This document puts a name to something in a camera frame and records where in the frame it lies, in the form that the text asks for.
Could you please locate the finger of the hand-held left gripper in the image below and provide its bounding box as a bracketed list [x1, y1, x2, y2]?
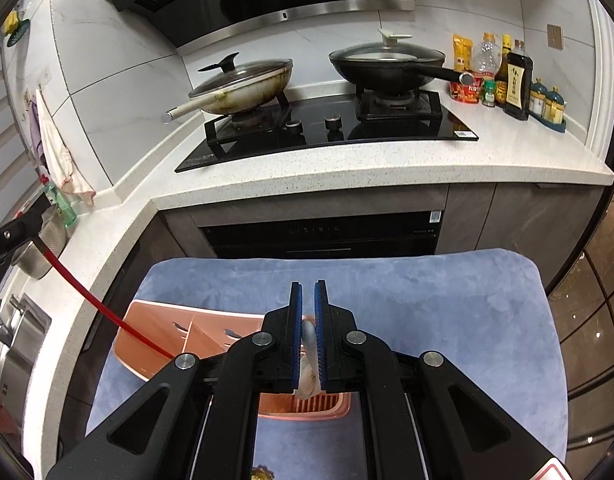
[0, 212, 44, 262]

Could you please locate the purple cloth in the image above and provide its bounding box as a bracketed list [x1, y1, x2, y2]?
[27, 100, 50, 173]

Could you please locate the green round wall holder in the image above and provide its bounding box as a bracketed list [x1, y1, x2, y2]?
[4, 7, 32, 43]

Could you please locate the blue and gold seasoning jar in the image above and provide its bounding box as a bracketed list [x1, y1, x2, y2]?
[529, 77, 548, 118]
[544, 86, 568, 126]

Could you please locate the red seasoning packet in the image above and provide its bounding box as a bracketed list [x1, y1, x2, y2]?
[449, 77, 488, 106]

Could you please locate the white ceramic spoon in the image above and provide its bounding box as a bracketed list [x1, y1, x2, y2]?
[296, 315, 324, 402]

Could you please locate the large dark soy sauce bottle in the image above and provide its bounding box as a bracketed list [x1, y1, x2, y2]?
[503, 40, 534, 122]

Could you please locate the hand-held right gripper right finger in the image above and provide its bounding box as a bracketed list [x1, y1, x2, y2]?
[314, 280, 572, 480]

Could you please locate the clear plastic oil bottle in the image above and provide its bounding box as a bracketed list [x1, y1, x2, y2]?
[471, 32, 502, 86]

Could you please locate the blue fleece mat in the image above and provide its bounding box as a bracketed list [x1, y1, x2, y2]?
[84, 249, 570, 480]

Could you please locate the green dish soap bottle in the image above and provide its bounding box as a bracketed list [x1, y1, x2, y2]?
[43, 180, 78, 228]

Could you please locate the pink plastic utensil holder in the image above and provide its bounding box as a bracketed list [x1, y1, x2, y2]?
[112, 300, 352, 420]

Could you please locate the black glass gas stove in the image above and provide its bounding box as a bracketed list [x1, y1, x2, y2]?
[174, 89, 480, 175]

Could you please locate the glass lid with black knob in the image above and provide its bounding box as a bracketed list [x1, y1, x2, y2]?
[188, 52, 294, 100]

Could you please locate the yellow seasoning packet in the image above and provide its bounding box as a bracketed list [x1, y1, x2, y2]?
[453, 34, 474, 73]

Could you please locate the black frying pan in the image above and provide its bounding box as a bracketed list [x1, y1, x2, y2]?
[329, 44, 475, 95]

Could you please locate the red chopstick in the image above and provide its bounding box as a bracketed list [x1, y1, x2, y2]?
[36, 242, 178, 361]

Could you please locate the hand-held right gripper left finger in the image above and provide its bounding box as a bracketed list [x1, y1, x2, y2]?
[47, 280, 305, 480]

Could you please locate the white window blind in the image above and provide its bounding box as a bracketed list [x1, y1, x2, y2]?
[0, 45, 42, 221]

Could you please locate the dark bottle with yellow cap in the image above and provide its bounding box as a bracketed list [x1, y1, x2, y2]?
[497, 34, 514, 81]

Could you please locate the glass lid with white knob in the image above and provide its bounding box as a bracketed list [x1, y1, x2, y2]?
[332, 29, 445, 65]

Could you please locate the stainless steel colander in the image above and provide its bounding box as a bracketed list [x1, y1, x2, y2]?
[9, 205, 70, 281]

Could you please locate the steel faucet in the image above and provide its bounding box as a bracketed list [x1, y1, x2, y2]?
[0, 295, 18, 341]

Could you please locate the stainless steel sink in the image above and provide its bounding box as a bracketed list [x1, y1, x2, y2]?
[0, 295, 52, 426]

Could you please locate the black built-in oven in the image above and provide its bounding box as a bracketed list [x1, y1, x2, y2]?
[197, 210, 445, 261]

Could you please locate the cream frying pan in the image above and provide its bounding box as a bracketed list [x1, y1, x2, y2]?
[161, 59, 294, 125]

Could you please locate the grey cabinet door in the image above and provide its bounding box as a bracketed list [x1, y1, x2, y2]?
[447, 185, 608, 291]

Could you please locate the seasoning jar tray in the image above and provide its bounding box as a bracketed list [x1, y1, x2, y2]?
[529, 110, 568, 133]

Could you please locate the white dish towel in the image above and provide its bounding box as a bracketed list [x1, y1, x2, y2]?
[36, 89, 96, 206]

